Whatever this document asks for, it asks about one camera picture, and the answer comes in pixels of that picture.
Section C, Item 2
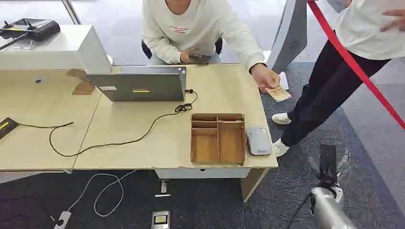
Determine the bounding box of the person's right hand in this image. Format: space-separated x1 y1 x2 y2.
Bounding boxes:
180 47 211 65

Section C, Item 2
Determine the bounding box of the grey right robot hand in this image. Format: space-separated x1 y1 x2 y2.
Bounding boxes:
316 145 341 189

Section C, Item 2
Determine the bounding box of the person's left hand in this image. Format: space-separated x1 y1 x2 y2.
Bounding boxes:
250 63 281 93

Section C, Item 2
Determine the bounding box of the person's hand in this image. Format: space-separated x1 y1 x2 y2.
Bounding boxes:
380 9 405 32

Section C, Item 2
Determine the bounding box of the dark smartphone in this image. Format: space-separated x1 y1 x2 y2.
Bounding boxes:
190 53 212 64

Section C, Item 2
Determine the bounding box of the beige printed card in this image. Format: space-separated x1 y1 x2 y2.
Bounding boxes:
265 86 292 103

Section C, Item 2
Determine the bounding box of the clear plastic film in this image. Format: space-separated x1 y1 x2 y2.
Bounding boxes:
337 148 350 181

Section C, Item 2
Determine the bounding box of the person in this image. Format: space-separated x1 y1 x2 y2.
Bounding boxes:
141 0 281 93
271 0 405 158

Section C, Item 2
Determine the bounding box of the pale wooden desk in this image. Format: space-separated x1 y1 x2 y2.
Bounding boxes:
0 69 103 173
73 63 279 203

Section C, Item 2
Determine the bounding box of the grey standing column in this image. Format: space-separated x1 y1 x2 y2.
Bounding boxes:
267 0 308 74

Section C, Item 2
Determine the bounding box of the grey laptop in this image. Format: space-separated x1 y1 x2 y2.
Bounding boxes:
85 65 187 103

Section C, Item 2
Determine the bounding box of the grey card reader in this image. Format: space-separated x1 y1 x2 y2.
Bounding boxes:
246 127 273 156

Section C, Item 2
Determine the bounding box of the wooden compartment box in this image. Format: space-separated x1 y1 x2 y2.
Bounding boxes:
190 113 246 166

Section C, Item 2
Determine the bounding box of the brown tape patch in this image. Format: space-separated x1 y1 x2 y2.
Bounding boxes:
72 81 96 96
65 69 88 82

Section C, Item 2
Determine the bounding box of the metal pole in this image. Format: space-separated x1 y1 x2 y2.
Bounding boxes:
62 0 82 25

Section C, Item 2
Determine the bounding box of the white box cabinet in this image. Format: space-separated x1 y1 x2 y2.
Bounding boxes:
0 24 113 75

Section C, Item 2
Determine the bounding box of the black remote controller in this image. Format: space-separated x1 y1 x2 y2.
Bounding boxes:
0 18 61 51

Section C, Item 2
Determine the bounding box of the steel floor socket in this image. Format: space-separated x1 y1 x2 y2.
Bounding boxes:
151 211 171 229

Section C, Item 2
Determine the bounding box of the black flat device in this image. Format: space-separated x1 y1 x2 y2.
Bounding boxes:
0 117 20 140

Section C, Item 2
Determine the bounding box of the white power strip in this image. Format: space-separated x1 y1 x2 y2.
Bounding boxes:
53 211 72 229

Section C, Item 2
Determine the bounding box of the black desk cable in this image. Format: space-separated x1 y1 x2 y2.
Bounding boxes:
19 89 199 158

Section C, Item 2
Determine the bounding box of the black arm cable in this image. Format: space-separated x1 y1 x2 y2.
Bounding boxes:
286 192 312 229

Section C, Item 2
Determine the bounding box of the red barrier strap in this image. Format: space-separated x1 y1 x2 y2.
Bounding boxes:
307 0 405 130

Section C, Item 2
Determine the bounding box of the white under-desk rail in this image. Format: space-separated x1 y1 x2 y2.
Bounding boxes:
155 168 251 179

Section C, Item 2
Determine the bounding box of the white floor bracket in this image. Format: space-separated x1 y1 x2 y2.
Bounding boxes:
154 180 171 198

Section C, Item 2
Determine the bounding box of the white floor cable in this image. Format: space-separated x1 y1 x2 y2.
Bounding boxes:
67 169 139 218

